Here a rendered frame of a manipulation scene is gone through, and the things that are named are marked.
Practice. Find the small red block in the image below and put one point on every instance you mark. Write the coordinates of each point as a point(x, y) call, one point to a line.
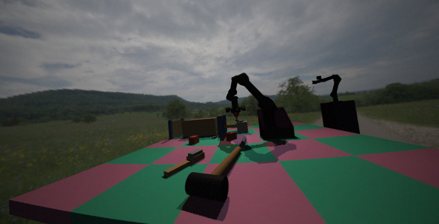
point(231, 136)
point(193, 139)

